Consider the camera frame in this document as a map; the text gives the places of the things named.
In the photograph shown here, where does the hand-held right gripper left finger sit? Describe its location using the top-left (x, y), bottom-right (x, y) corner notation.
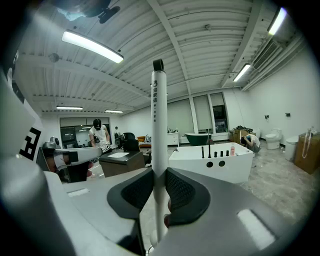
top-left (44, 167), bottom-right (155, 256)

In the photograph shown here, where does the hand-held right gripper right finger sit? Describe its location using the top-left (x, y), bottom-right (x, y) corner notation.
top-left (159, 167), bottom-right (300, 256)

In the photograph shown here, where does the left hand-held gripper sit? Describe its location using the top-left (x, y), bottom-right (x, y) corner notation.
top-left (0, 48), bottom-right (76, 256)

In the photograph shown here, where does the white bathtub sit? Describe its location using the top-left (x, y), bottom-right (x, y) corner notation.
top-left (168, 142), bottom-right (255, 186)

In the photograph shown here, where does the person's right hand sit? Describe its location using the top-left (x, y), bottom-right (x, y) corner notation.
top-left (163, 198), bottom-right (173, 228)

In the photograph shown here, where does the dark wooden desk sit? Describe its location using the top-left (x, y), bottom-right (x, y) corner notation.
top-left (99, 149), bottom-right (146, 178)

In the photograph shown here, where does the black office chair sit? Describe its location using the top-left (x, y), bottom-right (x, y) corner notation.
top-left (122, 132), bottom-right (140, 152)

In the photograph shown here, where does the dark green tub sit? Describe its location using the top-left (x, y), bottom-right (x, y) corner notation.
top-left (184, 132), bottom-right (212, 147)

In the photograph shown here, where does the open cardboard box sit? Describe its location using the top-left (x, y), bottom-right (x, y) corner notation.
top-left (229, 128), bottom-right (256, 143)

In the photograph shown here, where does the white dresser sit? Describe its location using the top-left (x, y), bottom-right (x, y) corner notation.
top-left (166, 131), bottom-right (180, 147)

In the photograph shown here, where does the white toilet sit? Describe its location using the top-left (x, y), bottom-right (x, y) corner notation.
top-left (264, 128), bottom-right (283, 150)

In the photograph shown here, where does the white round bin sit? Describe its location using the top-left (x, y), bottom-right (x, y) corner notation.
top-left (284, 136), bottom-right (300, 162)

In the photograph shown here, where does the large cardboard box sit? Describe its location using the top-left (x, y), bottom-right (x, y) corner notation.
top-left (294, 132), bottom-right (320, 175)

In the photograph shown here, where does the ceiling air vent grille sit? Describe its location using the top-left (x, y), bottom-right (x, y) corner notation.
top-left (252, 41), bottom-right (280, 72)

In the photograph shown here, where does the light blue face mask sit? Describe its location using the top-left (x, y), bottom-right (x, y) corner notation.
top-left (56, 6), bottom-right (87, 22)

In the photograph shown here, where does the white hose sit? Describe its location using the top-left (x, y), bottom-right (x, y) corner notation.
top-left (301, 126), bottom-right (315, 159)

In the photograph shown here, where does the black head camera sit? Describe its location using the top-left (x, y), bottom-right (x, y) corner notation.
top-left (98, 6), bottom-right (121, 25)

